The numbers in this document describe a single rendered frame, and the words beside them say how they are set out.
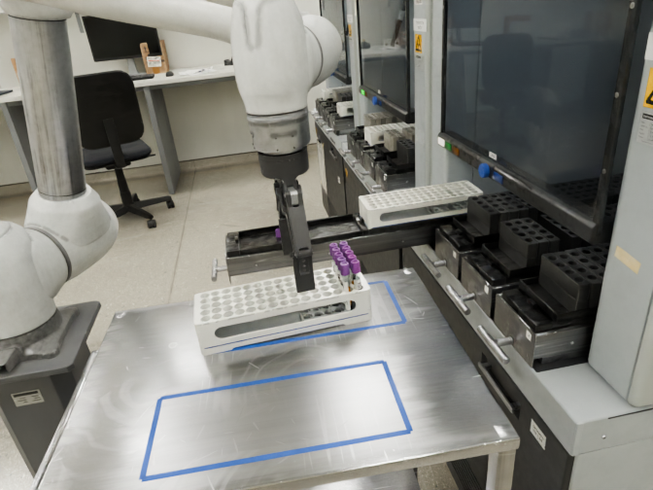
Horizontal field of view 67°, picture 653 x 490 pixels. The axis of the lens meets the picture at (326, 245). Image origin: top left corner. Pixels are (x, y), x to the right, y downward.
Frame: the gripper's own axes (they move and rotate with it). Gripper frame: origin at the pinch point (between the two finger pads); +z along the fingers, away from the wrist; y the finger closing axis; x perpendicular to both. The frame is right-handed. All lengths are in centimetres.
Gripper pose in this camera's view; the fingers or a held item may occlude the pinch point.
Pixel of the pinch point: (297, 264)
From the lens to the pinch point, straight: 83.7
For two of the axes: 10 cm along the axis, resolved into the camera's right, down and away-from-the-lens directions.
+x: 9.7, -1.8, 1.7
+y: 2.3, 4.2, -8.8
